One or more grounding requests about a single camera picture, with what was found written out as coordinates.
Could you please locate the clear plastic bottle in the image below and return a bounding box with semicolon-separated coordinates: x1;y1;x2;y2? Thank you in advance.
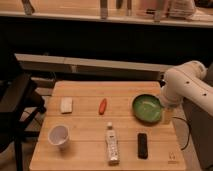
106;122;119;165

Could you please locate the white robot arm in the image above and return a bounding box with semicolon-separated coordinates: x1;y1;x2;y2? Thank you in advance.
159;60;213;117

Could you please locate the white paper cup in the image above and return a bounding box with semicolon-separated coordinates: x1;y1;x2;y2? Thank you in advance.
48;125;69;149

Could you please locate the white sponge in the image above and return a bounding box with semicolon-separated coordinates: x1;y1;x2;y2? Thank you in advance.
60;97;73;114

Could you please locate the green plate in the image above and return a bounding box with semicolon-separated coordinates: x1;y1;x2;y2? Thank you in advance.
132;94;163;123

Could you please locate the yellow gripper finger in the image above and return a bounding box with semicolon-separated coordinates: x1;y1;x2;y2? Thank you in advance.
163;108;173;124

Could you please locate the orange carrot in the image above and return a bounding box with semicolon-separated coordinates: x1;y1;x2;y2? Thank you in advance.
99;98;107;115

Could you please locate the black side table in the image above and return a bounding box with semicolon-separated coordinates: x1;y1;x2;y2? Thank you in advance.
0;74;46;171

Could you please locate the black cable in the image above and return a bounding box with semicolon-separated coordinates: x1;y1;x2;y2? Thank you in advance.
172;116;191;151

